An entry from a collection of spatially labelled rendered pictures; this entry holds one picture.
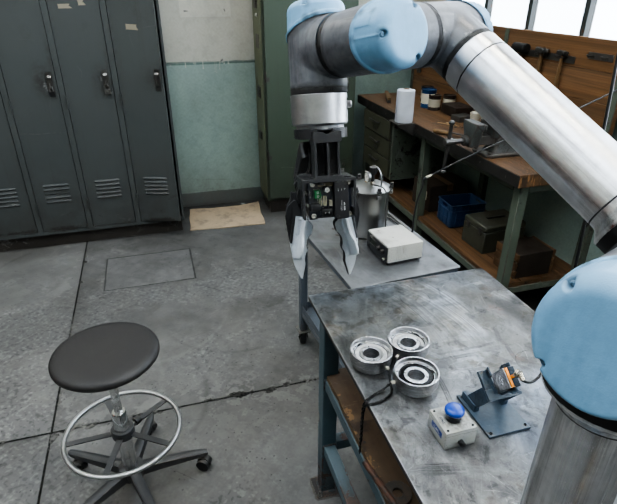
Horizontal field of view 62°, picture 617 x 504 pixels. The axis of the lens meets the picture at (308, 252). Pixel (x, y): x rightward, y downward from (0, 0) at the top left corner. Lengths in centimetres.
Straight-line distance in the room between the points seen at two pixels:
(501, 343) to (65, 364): 126
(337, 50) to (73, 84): 309
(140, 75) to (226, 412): 217
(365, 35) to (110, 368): 132
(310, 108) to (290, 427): 175
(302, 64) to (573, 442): 50
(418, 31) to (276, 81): 328
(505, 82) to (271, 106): 331
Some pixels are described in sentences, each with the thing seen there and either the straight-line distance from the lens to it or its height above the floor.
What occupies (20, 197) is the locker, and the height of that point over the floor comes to 39.
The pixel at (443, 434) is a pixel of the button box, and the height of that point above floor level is 83.
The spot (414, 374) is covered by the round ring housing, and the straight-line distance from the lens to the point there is 128.
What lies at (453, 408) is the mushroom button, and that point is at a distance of 113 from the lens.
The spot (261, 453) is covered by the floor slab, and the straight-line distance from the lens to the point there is 218.
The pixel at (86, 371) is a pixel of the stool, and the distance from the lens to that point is 170.
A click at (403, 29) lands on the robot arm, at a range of 59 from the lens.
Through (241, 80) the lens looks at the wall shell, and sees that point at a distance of 416.
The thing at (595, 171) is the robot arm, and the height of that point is 147.
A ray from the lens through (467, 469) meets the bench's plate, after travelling 113.
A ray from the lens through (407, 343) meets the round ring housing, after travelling 138.
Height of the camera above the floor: 164
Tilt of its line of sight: 28 degrees down
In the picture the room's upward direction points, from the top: straight up
